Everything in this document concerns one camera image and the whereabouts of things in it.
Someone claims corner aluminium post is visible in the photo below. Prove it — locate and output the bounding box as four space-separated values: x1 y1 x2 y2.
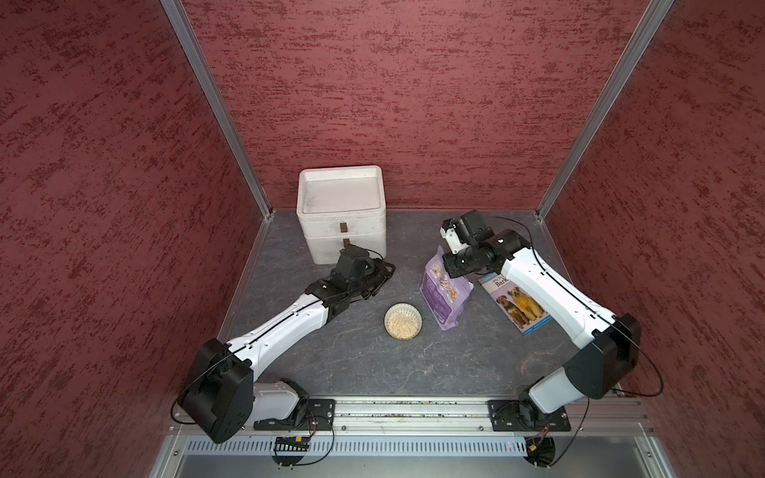
536 0 673 222
161 0 273 220

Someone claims right corner aluminium post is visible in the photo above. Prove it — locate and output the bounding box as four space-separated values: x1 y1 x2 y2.
536 0 673 222

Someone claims left controller board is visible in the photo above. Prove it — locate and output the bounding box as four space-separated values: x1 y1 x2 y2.
273 436 312 454

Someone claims right controller board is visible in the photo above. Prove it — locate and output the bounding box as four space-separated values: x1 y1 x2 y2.
525 436 557 468

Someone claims white three-drawer storage box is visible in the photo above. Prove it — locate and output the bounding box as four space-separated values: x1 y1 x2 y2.
296 165 388 265

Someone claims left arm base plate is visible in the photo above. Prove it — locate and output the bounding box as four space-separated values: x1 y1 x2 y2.
252 398 337 432

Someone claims left corner aluminium post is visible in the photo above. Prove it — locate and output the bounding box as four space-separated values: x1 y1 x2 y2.
161 0 273 220

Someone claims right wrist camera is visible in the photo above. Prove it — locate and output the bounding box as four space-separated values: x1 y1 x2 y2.
440 219 468 255

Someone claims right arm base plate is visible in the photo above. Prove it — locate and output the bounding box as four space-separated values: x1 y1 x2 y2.
487 400 572 433

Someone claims green patterned breakfast bowl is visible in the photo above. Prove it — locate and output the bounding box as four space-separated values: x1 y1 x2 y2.
384 303 422 341

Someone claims perforated cable duct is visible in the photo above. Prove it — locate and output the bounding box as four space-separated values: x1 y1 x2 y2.
183 435 526 458

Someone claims dog book Why Dogs Bark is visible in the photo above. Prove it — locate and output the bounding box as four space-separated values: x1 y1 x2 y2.
478 273 552 336

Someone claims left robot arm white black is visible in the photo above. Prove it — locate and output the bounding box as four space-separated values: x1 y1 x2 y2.
171 244 396 443

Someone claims aluminium mounting rail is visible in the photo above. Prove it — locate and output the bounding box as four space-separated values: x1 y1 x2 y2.
238 396 657 438

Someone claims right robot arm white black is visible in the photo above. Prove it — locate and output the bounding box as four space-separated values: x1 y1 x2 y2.
440 210 643 429

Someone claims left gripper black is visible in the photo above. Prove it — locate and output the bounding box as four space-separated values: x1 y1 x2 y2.
349 257 396 299

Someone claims purple oats bag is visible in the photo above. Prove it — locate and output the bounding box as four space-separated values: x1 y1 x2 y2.
420 246 474 331

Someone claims controller board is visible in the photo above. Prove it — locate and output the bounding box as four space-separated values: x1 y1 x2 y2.
525 436 557 468
273 436 312 454

